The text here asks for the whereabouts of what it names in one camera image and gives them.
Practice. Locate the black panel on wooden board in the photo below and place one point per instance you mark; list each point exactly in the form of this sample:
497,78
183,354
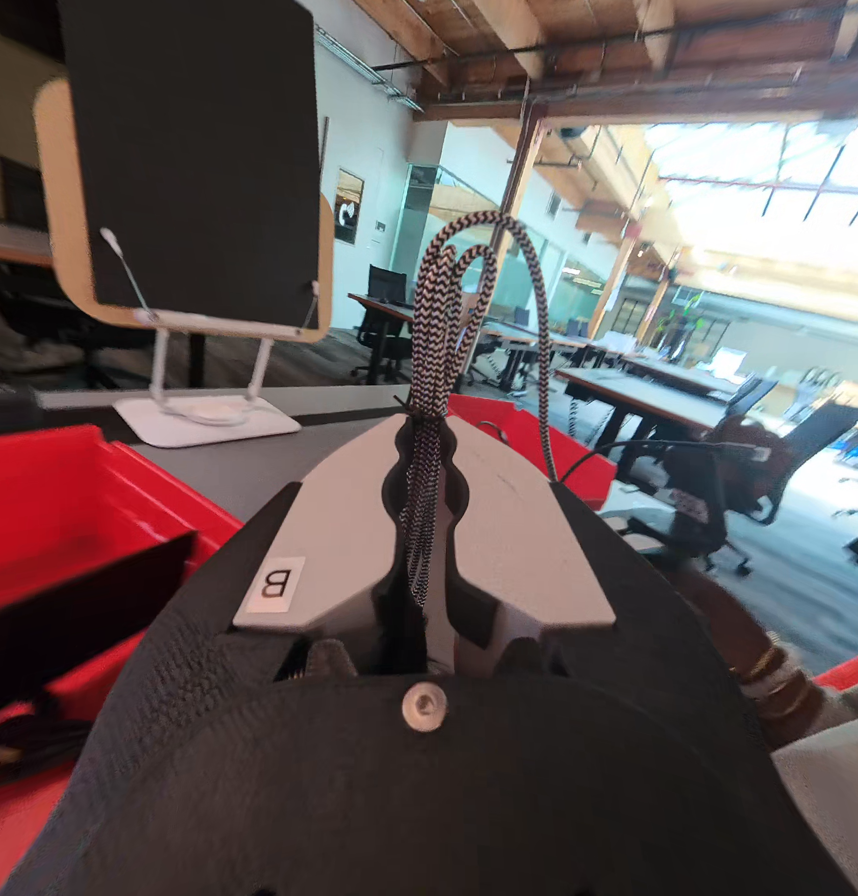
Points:
191,140

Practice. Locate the person's right hand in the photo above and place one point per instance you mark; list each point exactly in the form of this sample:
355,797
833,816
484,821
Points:
730,623

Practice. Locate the wooden office desk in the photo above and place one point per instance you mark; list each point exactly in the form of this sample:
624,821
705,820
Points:
390,306

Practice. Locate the black office chair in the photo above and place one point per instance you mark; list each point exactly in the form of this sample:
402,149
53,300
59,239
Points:
381,343
821,448

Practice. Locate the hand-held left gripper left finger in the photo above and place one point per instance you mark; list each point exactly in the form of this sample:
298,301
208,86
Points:
331,532

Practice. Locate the long office desk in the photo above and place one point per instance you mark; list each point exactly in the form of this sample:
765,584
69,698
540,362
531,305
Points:
646,399

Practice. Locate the black bin divider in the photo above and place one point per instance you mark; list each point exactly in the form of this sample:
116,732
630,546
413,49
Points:
86,616

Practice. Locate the wall poster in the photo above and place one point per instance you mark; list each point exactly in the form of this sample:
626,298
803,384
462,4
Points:
349,206

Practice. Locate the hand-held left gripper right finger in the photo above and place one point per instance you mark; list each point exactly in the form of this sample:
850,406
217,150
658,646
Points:
527,546

